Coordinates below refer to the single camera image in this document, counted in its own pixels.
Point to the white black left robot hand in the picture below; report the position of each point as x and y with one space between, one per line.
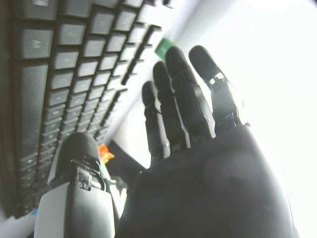
210 188

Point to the black computer keyboard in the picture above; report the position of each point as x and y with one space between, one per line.
67 59

